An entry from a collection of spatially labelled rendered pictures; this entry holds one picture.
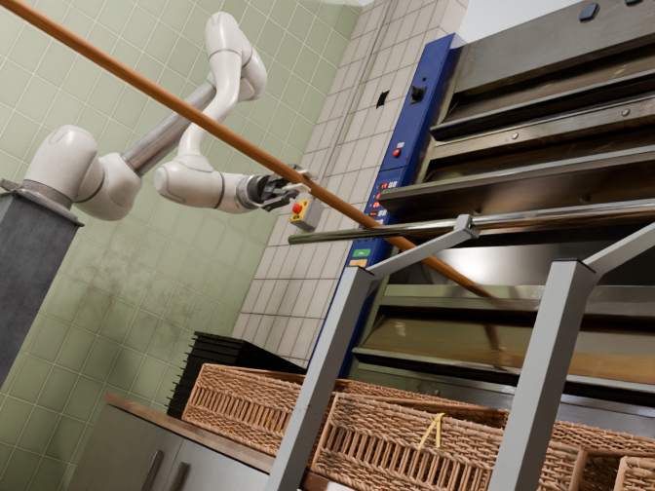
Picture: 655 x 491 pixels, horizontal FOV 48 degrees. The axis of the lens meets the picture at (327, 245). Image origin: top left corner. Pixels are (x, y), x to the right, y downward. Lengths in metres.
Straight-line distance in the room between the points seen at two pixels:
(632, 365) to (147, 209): 1.89
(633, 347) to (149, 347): 1.83
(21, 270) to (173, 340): 0.89
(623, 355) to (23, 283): 1.56
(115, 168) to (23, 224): 0.37
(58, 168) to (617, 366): 1.59
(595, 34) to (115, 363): 1.96
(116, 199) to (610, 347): 1.54
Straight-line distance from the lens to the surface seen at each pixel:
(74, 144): 2.32
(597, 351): 1.72
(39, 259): 2.24
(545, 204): 1.92
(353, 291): 1.35
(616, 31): 2.23
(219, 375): 1.86
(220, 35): 2.32
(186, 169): 1.95
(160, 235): 2.91
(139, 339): 2.89
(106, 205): 2.45
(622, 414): 1.63
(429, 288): 2.16
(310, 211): 2.82
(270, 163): 1.72
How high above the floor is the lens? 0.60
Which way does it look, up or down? 16 degrees up
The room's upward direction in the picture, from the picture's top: 21 degrees clockwise
